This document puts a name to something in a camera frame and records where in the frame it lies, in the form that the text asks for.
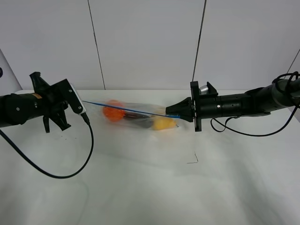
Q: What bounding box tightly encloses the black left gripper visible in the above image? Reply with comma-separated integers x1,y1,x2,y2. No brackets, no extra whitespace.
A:
30,72,71,133

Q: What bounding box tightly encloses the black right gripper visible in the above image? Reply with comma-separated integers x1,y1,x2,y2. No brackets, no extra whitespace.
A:
165,81,218,132

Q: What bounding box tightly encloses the clear zip bag blue zipper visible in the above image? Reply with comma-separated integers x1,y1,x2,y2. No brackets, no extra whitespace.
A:
85,99,180,131

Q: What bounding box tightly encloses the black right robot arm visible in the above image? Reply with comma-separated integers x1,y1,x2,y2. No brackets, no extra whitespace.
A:
165,72,300,132

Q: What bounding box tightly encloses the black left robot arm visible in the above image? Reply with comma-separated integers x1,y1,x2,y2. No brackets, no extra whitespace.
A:
0,72,84,133

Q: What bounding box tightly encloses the yellow pear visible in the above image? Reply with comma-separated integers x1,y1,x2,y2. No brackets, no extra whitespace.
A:
152,117,178,130

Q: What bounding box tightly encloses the dark purple eggplant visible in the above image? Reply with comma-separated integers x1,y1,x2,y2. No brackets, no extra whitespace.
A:
123,112,153,129

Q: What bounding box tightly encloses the orange fruit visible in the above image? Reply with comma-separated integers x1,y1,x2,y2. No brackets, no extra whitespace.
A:
102,100,125,122

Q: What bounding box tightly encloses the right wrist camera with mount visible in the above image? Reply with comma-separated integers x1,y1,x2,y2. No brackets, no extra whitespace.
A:
199,82,218,96

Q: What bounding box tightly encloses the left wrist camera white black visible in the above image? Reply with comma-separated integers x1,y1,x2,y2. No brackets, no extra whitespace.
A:
67,83,86,115

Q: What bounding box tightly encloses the black left camera cable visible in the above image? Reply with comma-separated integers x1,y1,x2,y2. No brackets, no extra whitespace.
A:
0,112,95,180

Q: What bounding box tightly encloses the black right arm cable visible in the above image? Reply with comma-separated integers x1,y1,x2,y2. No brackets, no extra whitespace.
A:
210,73,300,136

